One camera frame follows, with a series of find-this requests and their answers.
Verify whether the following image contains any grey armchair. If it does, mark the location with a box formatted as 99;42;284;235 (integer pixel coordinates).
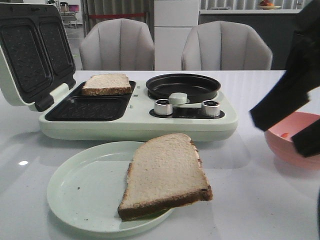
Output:
79;18;155;71
181;20;273;71

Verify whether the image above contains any pink bowl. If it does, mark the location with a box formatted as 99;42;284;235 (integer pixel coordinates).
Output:
264;112;320;170

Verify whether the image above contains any green breakfast maker base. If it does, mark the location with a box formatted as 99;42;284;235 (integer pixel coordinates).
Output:
39;80;238;142

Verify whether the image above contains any bread slice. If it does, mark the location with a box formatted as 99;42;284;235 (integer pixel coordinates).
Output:
81;73;132;96
117;133;213;221

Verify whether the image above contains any right silver knob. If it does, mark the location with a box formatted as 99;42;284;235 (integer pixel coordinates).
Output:
200;100;220;118

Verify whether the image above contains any left grey armchair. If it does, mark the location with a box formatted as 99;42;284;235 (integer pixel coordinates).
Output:
79;18;155;71

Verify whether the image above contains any right grey armchair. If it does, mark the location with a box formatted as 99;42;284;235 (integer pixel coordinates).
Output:
181;20;273;71

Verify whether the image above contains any dark kitchen counter cabinet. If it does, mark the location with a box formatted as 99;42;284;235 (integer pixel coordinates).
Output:
199;9;300;70

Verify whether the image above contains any red barrier belt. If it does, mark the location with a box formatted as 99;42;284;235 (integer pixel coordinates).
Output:
88;12;146;19

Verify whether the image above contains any green breakfast maker lid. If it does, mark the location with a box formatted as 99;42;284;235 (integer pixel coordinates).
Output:
0;2;76;112

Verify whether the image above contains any left silver knob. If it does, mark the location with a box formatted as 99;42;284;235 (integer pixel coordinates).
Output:
153;99;173;116

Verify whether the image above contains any fruit plate on counter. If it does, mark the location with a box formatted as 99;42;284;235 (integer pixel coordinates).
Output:
257;0;281;10

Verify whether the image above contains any silver knob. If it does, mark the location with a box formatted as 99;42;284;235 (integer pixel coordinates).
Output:
153;99;173;116
200;100;220;118

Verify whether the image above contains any white refrigerator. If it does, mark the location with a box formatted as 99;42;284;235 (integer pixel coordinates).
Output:
154;0;200;71

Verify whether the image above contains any black round frying pan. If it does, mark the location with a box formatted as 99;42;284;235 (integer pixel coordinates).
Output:
146;73;221;104

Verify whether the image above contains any green round plate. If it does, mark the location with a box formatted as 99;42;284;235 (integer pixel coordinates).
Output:
47;141;173;239

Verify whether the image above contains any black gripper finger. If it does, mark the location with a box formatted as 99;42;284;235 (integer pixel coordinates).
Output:
291;119;320;158

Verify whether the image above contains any green pan handle knob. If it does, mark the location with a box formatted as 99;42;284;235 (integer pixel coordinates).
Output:
168;92;189;105

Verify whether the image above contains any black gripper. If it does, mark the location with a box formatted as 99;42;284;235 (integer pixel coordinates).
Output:
250;0;320;132

